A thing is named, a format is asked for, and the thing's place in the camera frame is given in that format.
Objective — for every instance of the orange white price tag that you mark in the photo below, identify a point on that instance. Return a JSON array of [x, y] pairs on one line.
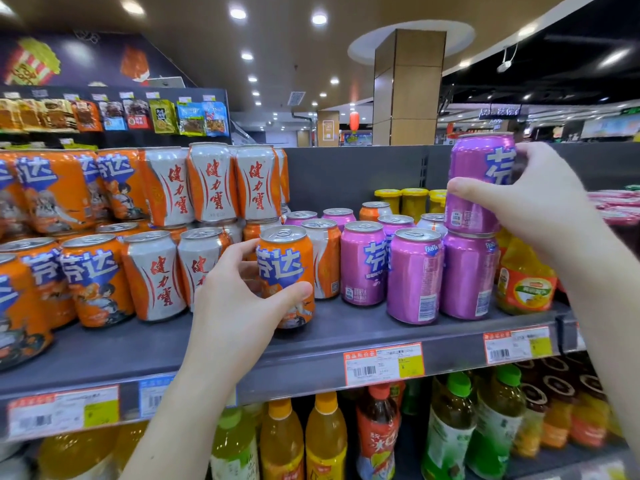
[[517, 344], [62, 412], [384, 364]]

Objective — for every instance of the large tan square pillar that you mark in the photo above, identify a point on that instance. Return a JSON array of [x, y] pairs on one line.
[[409, 89]]

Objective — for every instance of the person's right hand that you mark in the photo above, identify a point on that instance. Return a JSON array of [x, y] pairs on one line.
[[545, 204]]

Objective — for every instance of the popcorn wall poster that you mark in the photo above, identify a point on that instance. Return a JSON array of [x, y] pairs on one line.
[[75, 59]]

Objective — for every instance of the person's right forearm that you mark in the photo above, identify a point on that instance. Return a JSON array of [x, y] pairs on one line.
[[610, 319]]

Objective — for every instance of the orange blue-label drink can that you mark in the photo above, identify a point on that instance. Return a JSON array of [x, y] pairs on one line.
[[287, 262]]

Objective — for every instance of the yellow lid jar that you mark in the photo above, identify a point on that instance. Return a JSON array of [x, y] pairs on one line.
[[437, 199], [415, 200], [388, 197]]

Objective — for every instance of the person's left forearm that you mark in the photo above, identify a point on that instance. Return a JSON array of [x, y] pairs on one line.
[[190, 419]]

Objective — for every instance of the purple drink can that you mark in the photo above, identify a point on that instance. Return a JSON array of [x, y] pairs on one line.
[[475, 162]]

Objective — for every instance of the blue white price tag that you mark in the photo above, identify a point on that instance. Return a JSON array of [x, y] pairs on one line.
[[154, 394]]

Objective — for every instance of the stack of pink packaged goods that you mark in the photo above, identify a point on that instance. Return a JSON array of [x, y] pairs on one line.
[[617, 209]]

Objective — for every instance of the grey metal store shelf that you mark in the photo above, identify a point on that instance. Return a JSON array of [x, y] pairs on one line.
[[150, 354]]

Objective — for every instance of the orange juice bottle green label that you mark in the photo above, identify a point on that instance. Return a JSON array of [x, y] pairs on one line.
[[525, 289]]

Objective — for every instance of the white security camera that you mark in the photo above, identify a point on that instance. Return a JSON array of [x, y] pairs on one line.
[[505, 63]]

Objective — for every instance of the red hanging lantern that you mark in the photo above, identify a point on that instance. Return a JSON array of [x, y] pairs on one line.
[[354, 121]]

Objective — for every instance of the small tan pillar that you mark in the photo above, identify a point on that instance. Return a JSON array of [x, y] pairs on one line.
[[328, 128]]

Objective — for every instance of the ceiling spot lights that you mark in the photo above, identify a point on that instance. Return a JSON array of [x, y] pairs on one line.
[[238, 13]]

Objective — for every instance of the green cap tea bottle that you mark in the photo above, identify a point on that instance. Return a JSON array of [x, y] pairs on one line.
[[449, 429], [497, 419]]

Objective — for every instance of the person's right thumb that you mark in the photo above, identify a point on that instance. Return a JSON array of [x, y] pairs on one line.
[[475, 194]]

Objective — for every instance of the row of brown-cap tea bottles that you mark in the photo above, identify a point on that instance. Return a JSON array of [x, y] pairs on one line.
[[557, 409]]

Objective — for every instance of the pale green drink bottle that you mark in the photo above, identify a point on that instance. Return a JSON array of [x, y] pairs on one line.
[[234, 447]]

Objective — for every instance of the large yellow drink bottle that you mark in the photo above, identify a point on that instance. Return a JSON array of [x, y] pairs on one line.
[[80, 452]]

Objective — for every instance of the stack of white orange cans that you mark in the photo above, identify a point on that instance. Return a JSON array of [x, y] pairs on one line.
[[212, 184]]

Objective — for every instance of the person's left thumb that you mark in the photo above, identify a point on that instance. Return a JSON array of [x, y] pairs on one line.
[[290, 297]]

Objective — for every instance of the person's left hand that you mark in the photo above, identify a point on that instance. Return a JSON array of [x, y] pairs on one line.
[[227, 314]]

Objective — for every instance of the yellow cap juice bottle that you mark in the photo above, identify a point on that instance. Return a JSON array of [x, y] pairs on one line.
[[326, 439], [281, 442]]

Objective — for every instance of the red label tea bottle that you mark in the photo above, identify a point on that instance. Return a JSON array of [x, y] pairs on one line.
[[377, 434]]

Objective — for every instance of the cluster of purple cans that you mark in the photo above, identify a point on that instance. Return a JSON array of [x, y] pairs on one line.
[[415, 279]]

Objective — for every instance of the wall display screen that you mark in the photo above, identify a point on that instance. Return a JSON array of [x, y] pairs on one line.
[[610, 126]]

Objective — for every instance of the row of hanging snack packets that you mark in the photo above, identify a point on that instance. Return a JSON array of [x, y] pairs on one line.
[[115, 116]]

